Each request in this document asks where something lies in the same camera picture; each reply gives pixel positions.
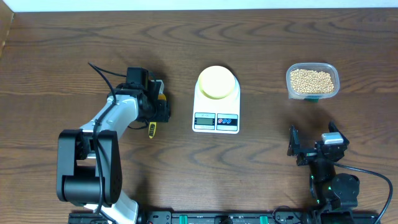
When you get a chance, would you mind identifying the clear plastic container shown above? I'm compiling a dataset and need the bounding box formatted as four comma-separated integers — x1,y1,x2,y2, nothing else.
286,62,340,101

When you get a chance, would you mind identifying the pale yellow bowl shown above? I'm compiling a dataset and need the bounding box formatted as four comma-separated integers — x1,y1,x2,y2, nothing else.
198,65,235,100

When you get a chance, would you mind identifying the right black cable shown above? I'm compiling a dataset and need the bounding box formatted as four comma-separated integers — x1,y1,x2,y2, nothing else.
332,161,394,224

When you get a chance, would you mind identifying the left black cable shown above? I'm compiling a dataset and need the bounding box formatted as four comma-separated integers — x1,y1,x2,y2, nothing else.
88,62,149,215

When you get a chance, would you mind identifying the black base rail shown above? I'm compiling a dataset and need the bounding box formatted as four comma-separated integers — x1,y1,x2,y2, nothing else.
67,210,377,224

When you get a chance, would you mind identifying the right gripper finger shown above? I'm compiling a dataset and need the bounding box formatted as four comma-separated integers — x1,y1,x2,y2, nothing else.
287,125,301,156
328,121,349,145

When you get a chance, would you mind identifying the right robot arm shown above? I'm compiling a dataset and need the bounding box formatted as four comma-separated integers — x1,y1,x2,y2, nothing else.
287,122,360,224

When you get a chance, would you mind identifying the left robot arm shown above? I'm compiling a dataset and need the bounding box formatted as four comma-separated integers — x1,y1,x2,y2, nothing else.
56,67,170,224

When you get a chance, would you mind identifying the soybeans pile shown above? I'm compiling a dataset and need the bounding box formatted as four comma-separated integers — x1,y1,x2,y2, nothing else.
290,69,335,94

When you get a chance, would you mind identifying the white digital kitchen scale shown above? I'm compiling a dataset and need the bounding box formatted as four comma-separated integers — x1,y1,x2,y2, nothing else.
192,77,241,134

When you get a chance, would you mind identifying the black cable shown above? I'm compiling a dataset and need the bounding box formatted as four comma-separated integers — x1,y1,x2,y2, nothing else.
88,62,149,215
332,161,394,224

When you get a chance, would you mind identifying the yellow measuring scoop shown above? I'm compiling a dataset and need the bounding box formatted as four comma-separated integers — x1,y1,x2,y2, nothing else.
148,94,167,139

